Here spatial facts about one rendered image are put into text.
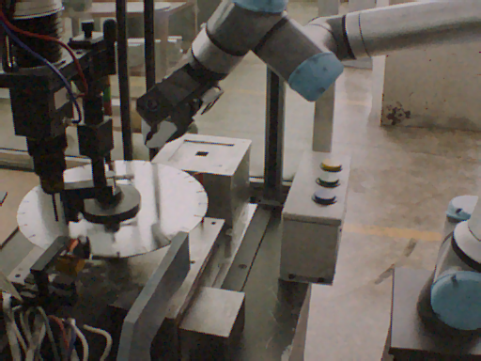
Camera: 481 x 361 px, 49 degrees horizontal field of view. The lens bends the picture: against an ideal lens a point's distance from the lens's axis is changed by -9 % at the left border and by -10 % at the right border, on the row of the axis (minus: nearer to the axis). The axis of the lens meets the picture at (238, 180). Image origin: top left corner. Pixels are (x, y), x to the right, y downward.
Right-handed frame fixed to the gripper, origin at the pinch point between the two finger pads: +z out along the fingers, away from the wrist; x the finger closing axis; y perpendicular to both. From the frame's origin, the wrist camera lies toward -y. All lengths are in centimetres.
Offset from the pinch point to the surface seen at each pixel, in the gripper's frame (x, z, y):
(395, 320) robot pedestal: -53, -4, 11
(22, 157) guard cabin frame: 35, 60, 18
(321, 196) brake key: -26.8, -3.9, 20.1
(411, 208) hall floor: -72, 81, 187
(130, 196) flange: -5.0, 5.4, -6.0
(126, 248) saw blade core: -12.1, 0.9, -17.0
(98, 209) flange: -3.4, 6.5, -12.0
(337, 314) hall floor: -69, 80, 92
